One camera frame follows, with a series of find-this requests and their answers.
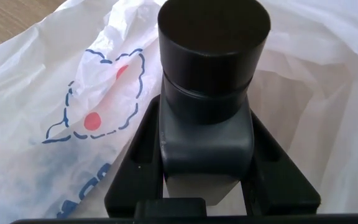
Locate black bottle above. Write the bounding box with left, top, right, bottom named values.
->
left=157, top=0, right=272, bottom=207

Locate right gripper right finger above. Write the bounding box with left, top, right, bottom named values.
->
left=241, top=110, right=321, bottom=217

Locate white plastic shopping bag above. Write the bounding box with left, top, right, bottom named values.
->
left=0, top=0, right=358, bottom=220

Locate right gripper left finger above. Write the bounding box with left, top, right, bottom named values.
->
left=104, top=95, right=164, bottom=218

